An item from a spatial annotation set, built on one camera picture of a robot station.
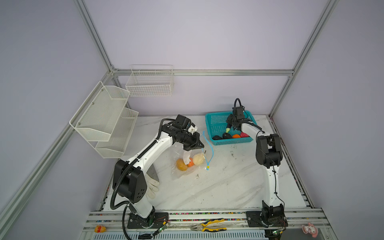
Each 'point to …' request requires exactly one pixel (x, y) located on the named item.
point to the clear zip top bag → (193, 170)
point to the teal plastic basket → (217, 124)
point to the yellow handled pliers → (201, 226)
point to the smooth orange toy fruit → (236, 136)
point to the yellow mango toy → (181, 165)
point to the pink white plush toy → (310, 228)
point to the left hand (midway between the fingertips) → (203, 146)
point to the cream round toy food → (198, 159)
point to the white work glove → (152, 186)
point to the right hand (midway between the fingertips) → (229, 117)
